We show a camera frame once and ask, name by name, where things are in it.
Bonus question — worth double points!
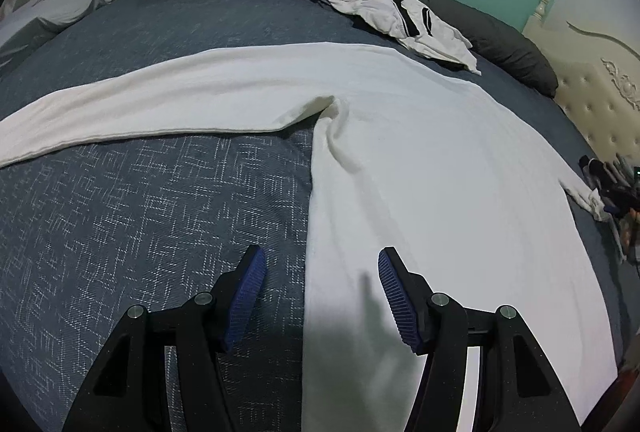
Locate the grey pillow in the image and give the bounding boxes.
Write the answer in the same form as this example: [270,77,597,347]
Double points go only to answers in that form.
[1,0,115,73]

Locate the cream tufted headboard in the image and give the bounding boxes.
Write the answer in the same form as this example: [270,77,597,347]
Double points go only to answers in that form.
[522,0,640,165]

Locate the white long-sleeve shirt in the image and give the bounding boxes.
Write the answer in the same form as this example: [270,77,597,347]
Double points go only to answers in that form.
[1,43,617,431]

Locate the grey and black folded clothes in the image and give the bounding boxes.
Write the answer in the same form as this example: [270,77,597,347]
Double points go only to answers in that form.
[578,155,639,219]

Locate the person's right hand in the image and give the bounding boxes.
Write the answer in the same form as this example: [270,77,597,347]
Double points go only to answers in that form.
[620,210,639,265]

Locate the white garment with black stripes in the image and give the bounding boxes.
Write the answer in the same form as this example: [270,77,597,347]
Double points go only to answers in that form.
[324,0,480,74]

